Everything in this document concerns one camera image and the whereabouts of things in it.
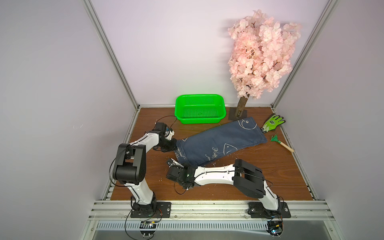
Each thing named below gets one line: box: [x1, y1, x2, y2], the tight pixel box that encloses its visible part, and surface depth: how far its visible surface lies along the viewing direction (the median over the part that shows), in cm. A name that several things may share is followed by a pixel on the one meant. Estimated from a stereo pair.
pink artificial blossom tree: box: [228, 10, 301, 121], surface depth 72 cm
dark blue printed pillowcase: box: [174, 117, 268, 166], surface depth 100 cm
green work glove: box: [260, 114, 286, 133], surface depth 109 cm
